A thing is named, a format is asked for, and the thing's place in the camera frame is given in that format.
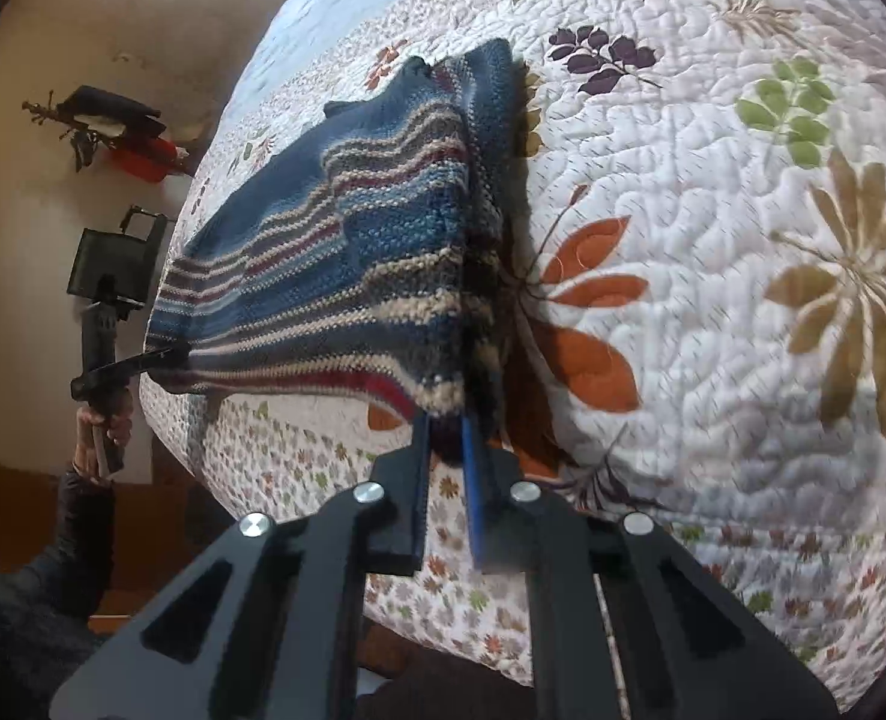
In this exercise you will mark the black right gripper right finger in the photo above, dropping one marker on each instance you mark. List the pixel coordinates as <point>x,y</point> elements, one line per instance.
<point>623,621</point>

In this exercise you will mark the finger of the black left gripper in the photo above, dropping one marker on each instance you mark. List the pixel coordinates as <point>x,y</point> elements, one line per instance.
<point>103,374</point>

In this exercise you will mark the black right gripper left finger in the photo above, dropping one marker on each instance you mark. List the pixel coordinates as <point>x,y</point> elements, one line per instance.
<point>265,622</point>

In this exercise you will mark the striped blue knit sweater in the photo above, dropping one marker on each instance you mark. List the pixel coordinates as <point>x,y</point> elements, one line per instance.
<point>363,260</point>

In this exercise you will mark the dark sleeved left forearm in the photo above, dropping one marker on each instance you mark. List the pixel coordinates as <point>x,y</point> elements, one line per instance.
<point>45,606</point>

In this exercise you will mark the coat rack with clothes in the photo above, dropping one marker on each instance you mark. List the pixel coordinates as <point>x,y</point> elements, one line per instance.
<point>131,133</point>

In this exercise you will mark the person's left hand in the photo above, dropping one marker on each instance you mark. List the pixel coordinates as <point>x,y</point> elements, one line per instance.
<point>95,432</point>

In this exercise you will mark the floral white quilt bedspread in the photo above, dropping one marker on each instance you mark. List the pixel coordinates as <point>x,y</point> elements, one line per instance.
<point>698,273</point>

